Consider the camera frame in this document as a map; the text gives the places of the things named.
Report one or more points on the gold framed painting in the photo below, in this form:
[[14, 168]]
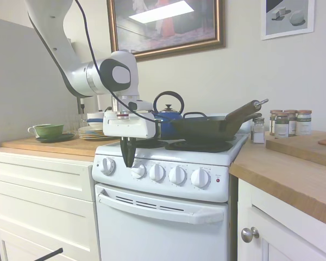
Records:
[[165, 24]]

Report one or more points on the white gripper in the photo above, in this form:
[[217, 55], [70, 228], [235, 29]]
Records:
[[127, 126]]

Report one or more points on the black rod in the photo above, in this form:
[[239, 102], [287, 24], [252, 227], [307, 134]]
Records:
[[46, 254]]

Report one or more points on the dark saucer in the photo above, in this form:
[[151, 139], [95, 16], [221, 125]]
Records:
[[68, 136]]

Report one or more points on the green teacup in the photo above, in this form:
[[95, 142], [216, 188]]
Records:
[[50, 131]]

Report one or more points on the black stove burner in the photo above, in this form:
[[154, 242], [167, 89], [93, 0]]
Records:
[[198, 147], [152, 144]]

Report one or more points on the white cabinet with door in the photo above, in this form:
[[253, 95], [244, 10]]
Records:
[[288, 233]]

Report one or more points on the glass salt shaker metal lid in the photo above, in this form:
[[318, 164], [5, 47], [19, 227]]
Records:
[[258, 133]]

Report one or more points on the silver cabinet knob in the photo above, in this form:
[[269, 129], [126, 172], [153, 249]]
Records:
[[248, 234]]

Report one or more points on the wooden cutting board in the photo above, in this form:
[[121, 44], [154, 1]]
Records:
[[301, 149]]

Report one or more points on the white drawer cabinet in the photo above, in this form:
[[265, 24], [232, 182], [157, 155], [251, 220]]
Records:
[[43, 206]]

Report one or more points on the paper print cube and egg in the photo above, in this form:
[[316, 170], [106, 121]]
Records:
[[288, 19]]

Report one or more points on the white stove knob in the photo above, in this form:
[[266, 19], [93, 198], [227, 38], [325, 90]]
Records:
[[138, 171], [178, 175], [157, 173], [200, 177], [108, 166]]

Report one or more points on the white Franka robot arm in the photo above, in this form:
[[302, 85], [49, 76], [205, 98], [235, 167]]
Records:
[[70, 65]]

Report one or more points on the glass spice jar copper lid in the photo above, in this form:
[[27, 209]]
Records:
[[282, 126], [304, 123], [272, 122], [292, 119]]

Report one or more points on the white electric stove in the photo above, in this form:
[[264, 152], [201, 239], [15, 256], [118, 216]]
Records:
[[152, 231]]

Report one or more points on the white plate gold rim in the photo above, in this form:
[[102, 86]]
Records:
[[85, 132], [87, 135], [82, 128]]

